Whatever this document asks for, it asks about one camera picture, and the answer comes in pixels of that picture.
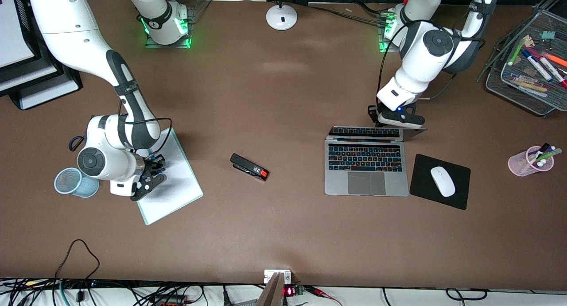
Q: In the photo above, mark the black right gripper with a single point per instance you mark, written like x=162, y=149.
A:
x=152, y=166

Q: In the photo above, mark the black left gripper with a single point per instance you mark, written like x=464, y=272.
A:
x=373, y=115

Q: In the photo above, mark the silver laptop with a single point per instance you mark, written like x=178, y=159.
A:
x=367, y=182

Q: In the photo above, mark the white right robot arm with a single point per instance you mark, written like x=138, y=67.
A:
x=71, y=31

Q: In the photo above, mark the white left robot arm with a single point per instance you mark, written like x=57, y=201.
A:
x=436, y=42

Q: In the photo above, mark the dark blue whiteboard marker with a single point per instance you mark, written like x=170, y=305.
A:
x=537, y=65

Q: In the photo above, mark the black marker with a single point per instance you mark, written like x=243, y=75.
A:
x=542, y=149

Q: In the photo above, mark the purple marker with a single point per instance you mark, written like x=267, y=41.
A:
x=549, y=152

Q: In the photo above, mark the green marker with white cap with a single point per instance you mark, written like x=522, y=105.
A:
x=553, y=155

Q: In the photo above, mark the white marker with red cap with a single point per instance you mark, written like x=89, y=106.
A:
x=553, y=72

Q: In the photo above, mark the white paper sheet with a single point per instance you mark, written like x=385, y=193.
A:
x=177, y=195

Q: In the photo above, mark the light green clipboard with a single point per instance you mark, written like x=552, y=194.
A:
x=148, y=221

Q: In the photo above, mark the black stapler with red end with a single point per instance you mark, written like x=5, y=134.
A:
x=248, y=165

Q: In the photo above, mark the light blue mesh pen cup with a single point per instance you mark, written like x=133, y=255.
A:
x=66, y=184

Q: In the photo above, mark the white computer mouse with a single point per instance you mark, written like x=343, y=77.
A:
x=443, y=182

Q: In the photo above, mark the black mouse pad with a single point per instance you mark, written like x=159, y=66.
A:
x=460, y=191

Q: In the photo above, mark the black stacked document tray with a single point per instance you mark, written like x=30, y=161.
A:
x=66, y=82

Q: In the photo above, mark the white paper stack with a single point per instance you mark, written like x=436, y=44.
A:
x=48, y=93
x=13, y=31

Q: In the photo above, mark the white desk lamp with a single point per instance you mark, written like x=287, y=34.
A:
x=281, y=18

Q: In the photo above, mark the orange power strip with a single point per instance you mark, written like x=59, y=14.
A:
x=170, y=300

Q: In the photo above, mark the pink translucent pen cup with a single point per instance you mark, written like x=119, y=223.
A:
x=518, y=164

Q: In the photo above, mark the white mounting block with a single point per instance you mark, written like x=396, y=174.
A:
x=268, y=275

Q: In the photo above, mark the green highlighter pen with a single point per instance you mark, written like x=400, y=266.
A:
x=517, y=52

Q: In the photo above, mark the yellow pen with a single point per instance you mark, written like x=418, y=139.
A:
x=529, y=86

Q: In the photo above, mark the beige wooden figurine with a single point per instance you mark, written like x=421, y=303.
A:
x=527, y=40

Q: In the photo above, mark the circuit board with red display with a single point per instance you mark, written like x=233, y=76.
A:
x=294, y=291

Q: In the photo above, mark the orange highlighter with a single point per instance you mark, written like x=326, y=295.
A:
x=553, y=59

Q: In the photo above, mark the green eraser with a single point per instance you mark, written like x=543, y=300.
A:
x=548, y=34

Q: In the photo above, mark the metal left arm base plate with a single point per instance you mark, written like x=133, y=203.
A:
x=383, y=50

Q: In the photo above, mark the grey camera support beam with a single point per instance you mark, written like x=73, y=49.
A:
x=271, y=292

